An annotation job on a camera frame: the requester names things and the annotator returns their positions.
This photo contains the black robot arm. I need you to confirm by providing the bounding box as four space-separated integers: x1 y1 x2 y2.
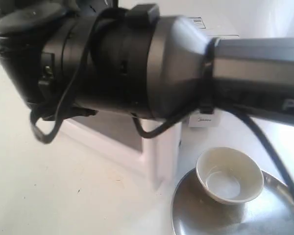
0 0 294 129

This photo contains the white microwave oven body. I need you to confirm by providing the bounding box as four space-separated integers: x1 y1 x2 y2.
188 16 240 128

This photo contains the white printed paper label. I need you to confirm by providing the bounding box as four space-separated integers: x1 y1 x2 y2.
189 17 206 29

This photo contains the small white ceramic bowl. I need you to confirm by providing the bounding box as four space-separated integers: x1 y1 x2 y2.
196 147 264 205

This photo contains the round steel plate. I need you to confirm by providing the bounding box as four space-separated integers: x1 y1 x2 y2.
171 169 294 235

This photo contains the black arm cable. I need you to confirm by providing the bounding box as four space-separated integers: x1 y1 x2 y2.
30 9 294 204

